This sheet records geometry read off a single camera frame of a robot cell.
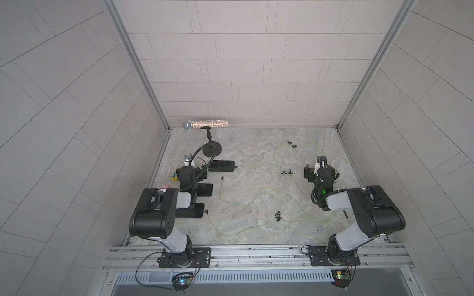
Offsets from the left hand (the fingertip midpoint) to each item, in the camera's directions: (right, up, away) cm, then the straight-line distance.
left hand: (196, 162), depth 95 cm
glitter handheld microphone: (-1, +19, -8) cm, 20 cm away
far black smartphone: (+14, -3, +5) cm, 15 cm away
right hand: (+63, 0, 0) cm, 63 cm away
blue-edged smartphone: (+4, -14, +1) cm, 15 cm away
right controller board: (+62, -40, -27) cm, 78 cm away
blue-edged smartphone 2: (+2, -24, -5) cm, 24 cm away
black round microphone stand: (+7, +7, +11) cm, 14 cm away
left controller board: (+3, -38, -30) cm, 49 cm away
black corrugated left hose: (+5, -2, -7) cm, 9 cm away
